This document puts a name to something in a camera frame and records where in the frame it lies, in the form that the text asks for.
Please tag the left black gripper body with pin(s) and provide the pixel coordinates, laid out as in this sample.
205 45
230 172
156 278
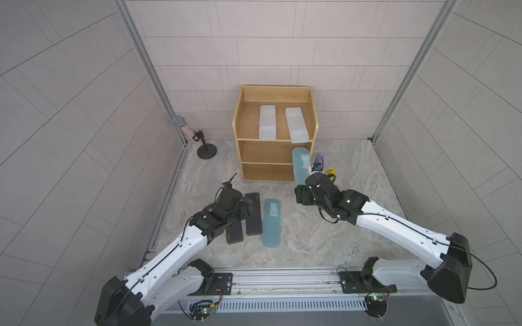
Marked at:
238 213

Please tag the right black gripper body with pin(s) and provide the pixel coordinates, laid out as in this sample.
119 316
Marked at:
308 196

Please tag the black pencil case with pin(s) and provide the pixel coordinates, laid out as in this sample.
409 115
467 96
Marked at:
254 217
234 233

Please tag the teal pencil case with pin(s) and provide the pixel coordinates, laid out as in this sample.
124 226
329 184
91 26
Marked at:
271 233
301 161

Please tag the clear white pencil case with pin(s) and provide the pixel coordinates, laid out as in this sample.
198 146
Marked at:
267 123
296 125

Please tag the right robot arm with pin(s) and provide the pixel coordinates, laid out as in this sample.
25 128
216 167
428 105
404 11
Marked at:
443 263

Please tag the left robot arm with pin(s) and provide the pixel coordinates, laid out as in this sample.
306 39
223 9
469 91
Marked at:
143 295

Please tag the wooden three-tier shelf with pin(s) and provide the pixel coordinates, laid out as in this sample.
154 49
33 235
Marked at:
271 160

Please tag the yellow toy block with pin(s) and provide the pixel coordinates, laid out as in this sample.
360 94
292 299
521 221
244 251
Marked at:
332 174

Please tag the purple toy figure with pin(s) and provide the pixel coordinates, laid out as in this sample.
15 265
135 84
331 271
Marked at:
320 160

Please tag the black round stand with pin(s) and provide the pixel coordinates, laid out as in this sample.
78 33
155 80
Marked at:
206 151

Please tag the clear tube with beads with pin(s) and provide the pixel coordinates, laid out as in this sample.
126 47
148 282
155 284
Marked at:
188 132

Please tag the left circuit board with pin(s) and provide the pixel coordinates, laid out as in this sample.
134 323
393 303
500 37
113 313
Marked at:
203 309

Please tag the circuit board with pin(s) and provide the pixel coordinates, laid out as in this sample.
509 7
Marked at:
375 306
203 309

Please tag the right circuit board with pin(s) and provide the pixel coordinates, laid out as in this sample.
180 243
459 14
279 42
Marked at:
375 306

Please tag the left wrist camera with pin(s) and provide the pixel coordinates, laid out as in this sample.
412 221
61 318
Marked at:
225 187

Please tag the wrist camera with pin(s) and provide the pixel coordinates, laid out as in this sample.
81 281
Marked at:
317 168
225 187

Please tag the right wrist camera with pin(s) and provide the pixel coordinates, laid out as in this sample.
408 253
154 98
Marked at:
317 168

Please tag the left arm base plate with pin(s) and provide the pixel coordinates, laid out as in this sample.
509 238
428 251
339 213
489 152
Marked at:
219 283

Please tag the aluminium mounting rail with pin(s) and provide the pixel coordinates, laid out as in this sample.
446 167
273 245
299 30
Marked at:
271 282

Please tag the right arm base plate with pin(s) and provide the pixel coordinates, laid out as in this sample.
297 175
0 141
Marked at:
354 282

